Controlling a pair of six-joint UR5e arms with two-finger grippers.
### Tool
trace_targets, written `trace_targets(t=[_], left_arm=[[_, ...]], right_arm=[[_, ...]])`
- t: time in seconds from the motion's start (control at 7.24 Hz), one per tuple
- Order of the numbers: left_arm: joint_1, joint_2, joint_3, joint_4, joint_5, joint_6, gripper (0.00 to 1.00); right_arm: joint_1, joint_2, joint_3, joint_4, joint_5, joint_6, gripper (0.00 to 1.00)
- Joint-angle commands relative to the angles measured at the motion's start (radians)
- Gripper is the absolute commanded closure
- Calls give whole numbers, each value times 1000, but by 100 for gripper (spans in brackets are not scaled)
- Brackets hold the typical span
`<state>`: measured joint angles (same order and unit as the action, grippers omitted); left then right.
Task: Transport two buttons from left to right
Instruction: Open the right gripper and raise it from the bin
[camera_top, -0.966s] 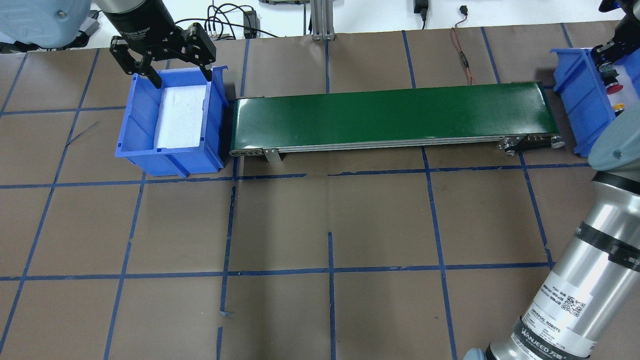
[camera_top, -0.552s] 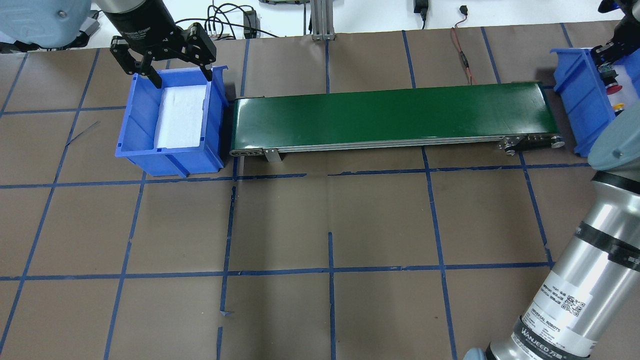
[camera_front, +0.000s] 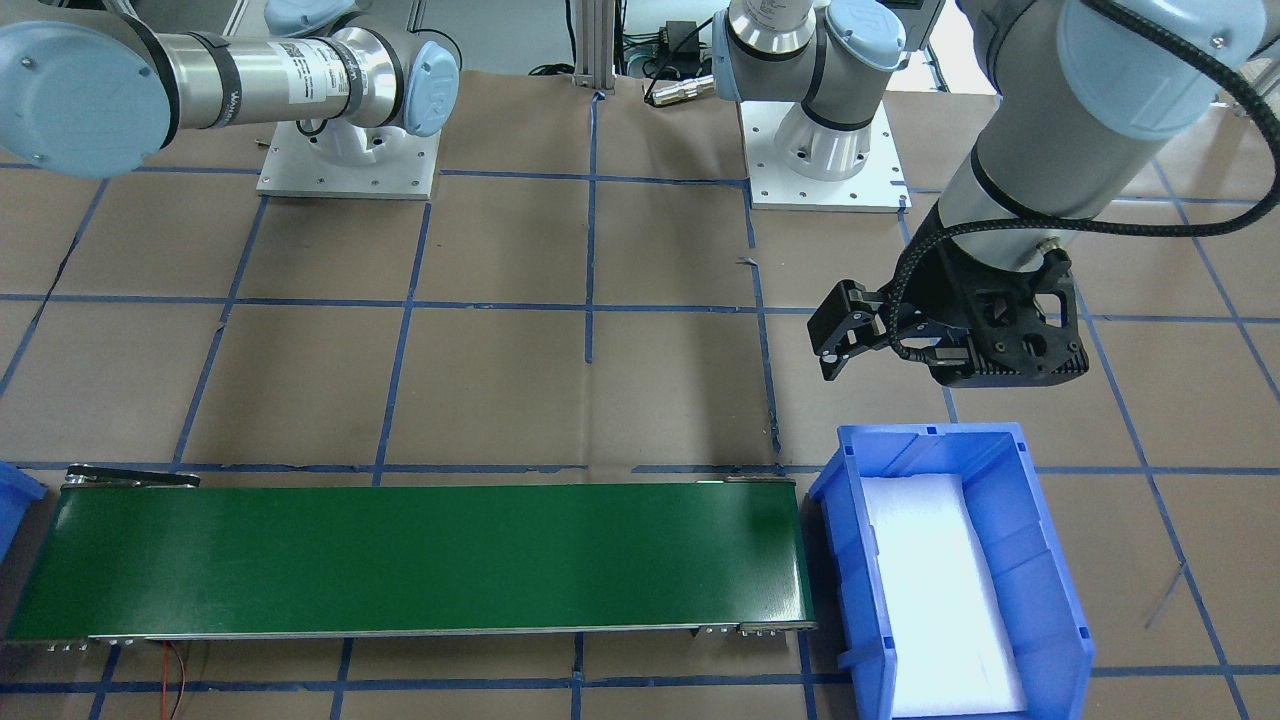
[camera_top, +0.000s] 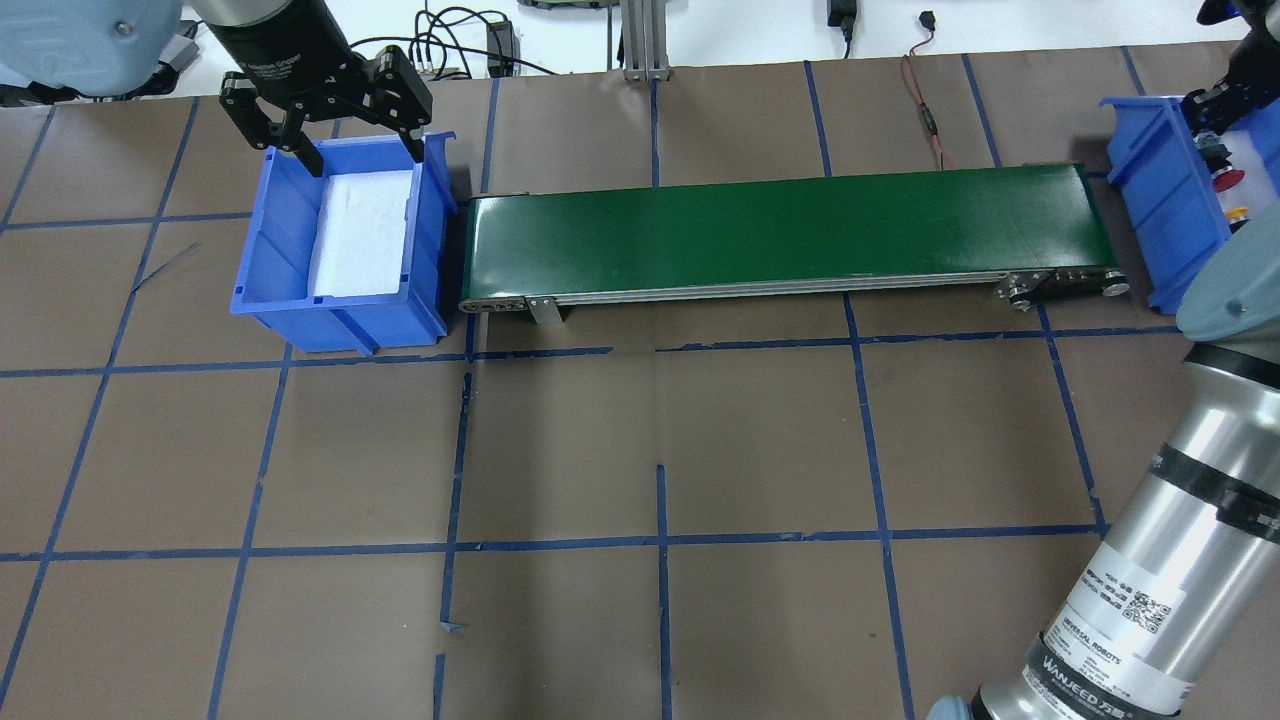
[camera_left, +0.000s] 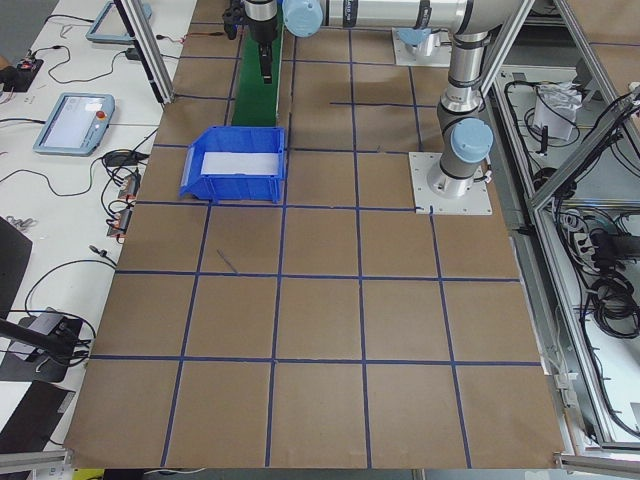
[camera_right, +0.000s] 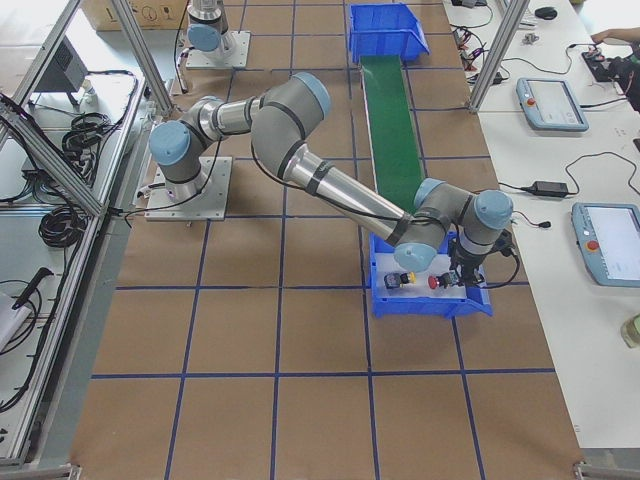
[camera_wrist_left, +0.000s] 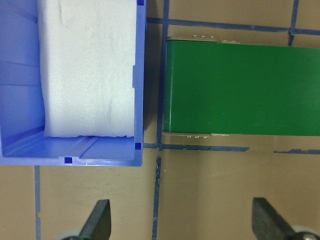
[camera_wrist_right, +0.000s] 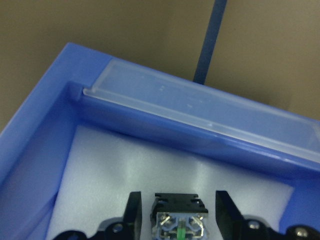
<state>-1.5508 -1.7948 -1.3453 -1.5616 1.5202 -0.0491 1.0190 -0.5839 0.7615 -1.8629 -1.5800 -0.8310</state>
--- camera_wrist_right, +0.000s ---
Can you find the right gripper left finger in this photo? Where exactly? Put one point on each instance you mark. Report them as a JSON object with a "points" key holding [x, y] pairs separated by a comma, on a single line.
{"points": [[127, 227]]}

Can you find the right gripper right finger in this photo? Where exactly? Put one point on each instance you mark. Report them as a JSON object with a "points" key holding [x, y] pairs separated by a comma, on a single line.
{"points": [[233, 226]]}

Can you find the red mushroom push button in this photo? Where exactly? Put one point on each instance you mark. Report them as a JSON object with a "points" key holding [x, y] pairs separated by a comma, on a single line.
{"points": [[178, 216]]}

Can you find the white foam pad right bin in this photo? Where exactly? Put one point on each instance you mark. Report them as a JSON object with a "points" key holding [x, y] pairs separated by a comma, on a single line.
{"points": [[103, 168]]}

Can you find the clear label holder right bin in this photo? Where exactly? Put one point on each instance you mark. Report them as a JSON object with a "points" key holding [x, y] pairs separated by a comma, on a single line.
{"points": [[157, 93]]}

